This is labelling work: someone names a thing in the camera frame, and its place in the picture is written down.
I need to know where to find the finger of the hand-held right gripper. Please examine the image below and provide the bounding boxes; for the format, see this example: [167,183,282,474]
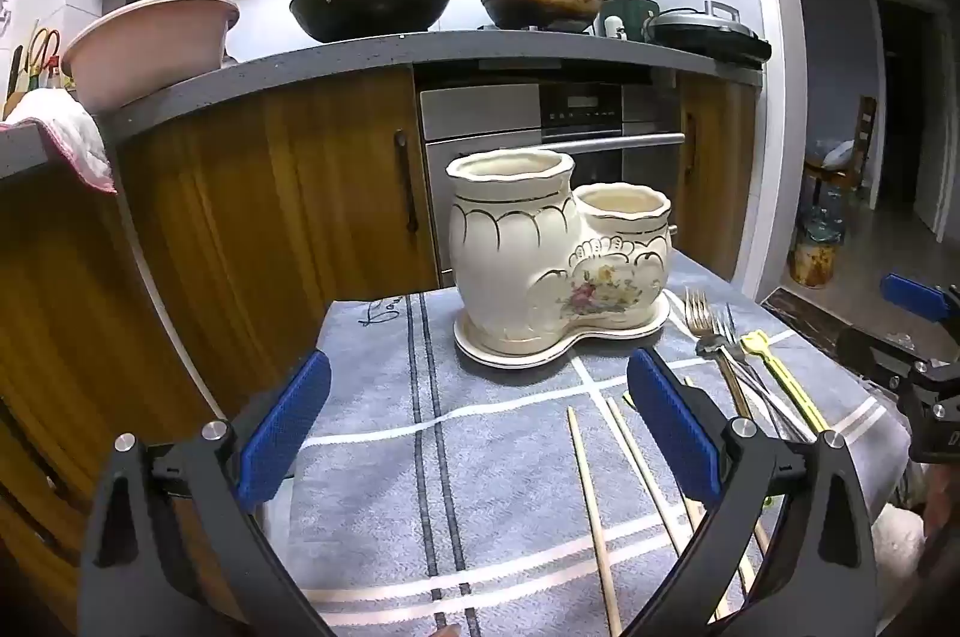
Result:
[880,273,960,327]
[835,323,960,399]

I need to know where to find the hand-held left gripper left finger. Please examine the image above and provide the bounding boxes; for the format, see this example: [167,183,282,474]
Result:
[77,348,335,637]

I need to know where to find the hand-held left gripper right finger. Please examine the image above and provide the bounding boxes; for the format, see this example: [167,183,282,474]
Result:
[626,348,878,637]

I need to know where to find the grey metal spoon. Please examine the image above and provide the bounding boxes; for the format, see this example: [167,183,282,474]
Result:
[695,335,807,439]

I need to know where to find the gold metal fork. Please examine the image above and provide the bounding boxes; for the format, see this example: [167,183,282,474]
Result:
[684,288,755,424]

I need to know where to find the silver metal fork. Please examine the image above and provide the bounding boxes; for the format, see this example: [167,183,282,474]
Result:
[711,304,818,443]

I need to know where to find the yellow plastic utensil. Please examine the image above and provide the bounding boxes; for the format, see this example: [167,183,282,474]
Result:
[740,329,828,437]

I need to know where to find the cream ceramic utensil holder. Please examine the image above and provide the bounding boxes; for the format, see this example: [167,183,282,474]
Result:
[448,149,674,345]

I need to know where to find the grey checked table cloth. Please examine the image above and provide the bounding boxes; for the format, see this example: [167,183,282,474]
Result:
[285,250,912,637]

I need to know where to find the orange plastic container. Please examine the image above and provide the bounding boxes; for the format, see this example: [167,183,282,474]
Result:
[787,224,837,289]

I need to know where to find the clear water jug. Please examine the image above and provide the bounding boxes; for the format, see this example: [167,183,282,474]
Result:
[795,187,848,248]

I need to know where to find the wooden chair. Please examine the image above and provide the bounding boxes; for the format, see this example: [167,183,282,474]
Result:
[806,97,878,210]

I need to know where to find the white door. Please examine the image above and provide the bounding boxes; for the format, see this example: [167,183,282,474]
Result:
[915,7,953,240]

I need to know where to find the cream ceramic drip tray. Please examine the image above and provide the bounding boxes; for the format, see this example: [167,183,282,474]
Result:
[452,290,671,370]

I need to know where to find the black electric griddle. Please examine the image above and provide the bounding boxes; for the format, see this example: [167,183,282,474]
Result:
[646,4,773,64]

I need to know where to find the built-in steel oven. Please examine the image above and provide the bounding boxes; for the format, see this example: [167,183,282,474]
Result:
[418,80,687,293]

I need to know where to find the white towel pink edge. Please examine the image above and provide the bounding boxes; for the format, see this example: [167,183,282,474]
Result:
[4,91,117,195]

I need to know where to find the grey kitchen countertop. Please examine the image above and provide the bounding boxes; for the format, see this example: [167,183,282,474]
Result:
[0,29,766,180]

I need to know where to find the green electric pot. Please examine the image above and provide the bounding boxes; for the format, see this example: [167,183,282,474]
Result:
[600,0,661,41]

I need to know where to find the pink plastic basin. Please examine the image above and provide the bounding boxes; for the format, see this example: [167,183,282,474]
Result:
[60,0,241,113]

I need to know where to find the brown frying pan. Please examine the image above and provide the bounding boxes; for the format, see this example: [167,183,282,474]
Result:
[481,0,667,32]

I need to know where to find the orange scissors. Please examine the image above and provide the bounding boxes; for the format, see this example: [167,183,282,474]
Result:
[30,28,61,75]

